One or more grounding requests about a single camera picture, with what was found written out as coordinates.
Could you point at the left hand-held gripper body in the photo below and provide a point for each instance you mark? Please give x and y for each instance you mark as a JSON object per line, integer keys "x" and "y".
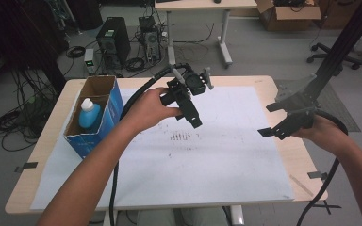
{"x": 185, "y": 86}

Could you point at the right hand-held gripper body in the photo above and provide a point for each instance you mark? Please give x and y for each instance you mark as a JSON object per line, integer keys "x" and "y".
{"x": 295, "y": 100}

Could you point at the blue cardboard box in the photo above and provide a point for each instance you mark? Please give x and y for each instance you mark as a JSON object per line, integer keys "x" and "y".
{"x": 103, "y": 125}

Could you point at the blue bottle with white cap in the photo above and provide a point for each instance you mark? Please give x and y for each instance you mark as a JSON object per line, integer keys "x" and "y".
{"x": 89, "y": 114}

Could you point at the person's right hand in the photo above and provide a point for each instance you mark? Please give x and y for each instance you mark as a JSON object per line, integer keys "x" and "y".
{"x": 322, "y": 133}

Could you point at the person's left hand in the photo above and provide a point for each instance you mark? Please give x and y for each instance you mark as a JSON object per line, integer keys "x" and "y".
{"x": 147, "y": 109}

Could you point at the dark floor mat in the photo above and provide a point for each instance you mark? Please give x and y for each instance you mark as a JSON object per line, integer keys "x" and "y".
{"x": 336, "y": 103}

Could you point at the white table mat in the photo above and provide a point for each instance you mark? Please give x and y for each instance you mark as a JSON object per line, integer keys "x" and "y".
{"x": 201, "y": 169}

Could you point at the black office chair base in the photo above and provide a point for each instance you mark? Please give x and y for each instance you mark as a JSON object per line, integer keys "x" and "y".
{"x": 330, "y": 56}

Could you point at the small black computer tower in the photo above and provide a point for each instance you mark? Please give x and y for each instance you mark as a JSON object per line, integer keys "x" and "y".
{"x": 151, "y": 40}

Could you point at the grey tape piece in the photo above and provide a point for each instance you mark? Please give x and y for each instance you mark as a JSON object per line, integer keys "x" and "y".
{"x": 315, "y": 175}
{"x": 26, "y": 166}

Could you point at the black metal stand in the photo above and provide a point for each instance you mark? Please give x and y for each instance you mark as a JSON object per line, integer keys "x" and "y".
{"x": 342, "y": 44}

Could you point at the white desk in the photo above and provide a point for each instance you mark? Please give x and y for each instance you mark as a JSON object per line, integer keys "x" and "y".
{"x": 201, "y": 4}

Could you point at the open brown cardboard box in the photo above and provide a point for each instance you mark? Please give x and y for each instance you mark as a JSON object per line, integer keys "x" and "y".
{"x": 292, "y": 17}

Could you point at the large black computer tower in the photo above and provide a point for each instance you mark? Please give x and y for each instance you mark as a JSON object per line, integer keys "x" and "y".
{"x": 113, "y": 40}

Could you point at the black tape cross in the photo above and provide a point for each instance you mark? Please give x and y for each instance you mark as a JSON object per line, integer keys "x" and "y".
{"x": 326, "y": 206}

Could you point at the brown cabinet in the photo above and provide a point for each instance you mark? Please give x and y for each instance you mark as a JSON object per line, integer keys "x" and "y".
{"x": 339, "y": 15}

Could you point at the white table leg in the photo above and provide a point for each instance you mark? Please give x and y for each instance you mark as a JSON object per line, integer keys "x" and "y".
{"x": 106, "y": 219}
{"x": 237, "y": 216}

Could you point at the grey power unit green display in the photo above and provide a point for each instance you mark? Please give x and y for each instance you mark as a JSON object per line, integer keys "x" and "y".
{"x": 89, "y": 61}

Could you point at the person's right leg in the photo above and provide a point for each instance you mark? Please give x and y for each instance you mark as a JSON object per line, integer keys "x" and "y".
{"x": 204, "y": 216}

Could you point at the black curtain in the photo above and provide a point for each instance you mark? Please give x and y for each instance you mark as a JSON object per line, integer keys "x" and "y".
{"x": 15, "y": 34}

